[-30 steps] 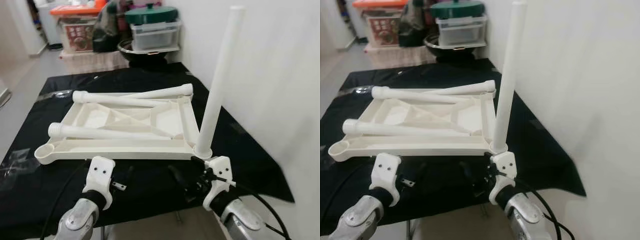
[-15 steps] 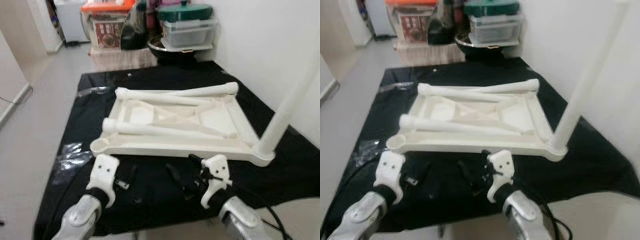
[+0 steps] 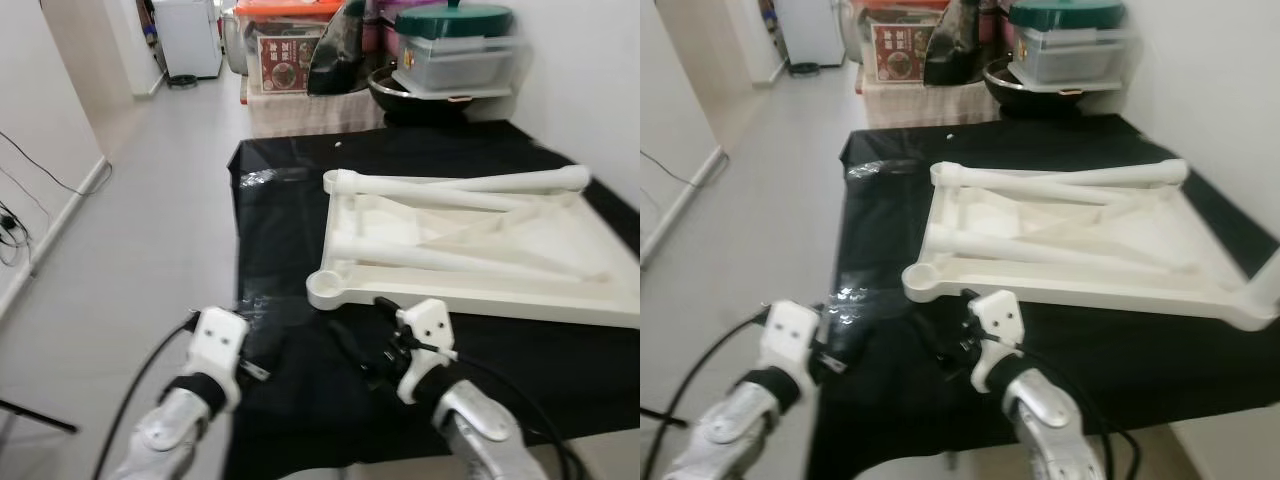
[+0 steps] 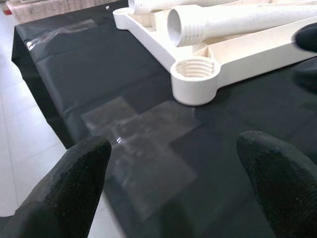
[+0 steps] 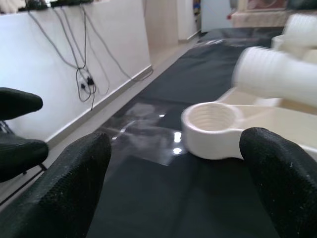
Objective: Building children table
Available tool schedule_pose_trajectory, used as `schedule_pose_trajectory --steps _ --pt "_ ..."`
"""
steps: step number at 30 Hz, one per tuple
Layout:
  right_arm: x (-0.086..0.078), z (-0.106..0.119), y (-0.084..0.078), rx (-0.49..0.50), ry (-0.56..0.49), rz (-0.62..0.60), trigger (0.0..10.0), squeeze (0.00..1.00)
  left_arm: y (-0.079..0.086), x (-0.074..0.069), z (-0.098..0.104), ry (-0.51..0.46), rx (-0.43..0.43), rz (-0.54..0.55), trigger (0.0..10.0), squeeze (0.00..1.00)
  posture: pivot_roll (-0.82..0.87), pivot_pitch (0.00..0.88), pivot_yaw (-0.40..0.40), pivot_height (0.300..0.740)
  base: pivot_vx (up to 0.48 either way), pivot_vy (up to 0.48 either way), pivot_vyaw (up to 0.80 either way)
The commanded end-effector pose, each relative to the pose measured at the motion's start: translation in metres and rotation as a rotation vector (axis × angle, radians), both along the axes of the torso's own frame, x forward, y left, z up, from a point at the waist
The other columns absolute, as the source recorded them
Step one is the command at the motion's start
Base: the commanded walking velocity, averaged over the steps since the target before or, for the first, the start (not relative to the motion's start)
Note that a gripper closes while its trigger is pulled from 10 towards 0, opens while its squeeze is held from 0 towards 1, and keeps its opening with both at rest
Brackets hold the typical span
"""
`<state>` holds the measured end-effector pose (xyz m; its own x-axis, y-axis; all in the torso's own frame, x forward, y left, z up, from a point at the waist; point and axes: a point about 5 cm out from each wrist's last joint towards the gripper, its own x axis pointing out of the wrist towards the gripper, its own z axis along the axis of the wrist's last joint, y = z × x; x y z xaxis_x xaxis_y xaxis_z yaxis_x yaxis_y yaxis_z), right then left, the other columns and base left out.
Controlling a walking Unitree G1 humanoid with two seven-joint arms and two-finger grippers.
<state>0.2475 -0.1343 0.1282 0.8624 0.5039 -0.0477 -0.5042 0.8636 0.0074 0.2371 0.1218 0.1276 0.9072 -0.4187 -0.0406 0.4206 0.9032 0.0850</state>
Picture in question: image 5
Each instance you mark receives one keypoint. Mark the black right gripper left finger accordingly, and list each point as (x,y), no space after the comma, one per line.
(57,193)

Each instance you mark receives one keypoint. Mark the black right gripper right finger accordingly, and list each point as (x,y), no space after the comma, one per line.
(287,186)

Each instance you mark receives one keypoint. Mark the black folding chair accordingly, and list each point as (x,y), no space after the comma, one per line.
(19,158)

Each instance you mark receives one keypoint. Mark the white plastic table top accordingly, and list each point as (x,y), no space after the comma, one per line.
(210,141)

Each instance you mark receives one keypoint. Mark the beige patterned cloth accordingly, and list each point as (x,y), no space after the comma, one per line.
(260,18)

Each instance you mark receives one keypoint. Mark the white appliance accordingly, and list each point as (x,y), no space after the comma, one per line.
(215,15)

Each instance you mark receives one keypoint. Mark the black ledge rack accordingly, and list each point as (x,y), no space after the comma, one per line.
(69,2)

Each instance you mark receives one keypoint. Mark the black wall plug cluster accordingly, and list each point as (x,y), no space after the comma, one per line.
(89,81)

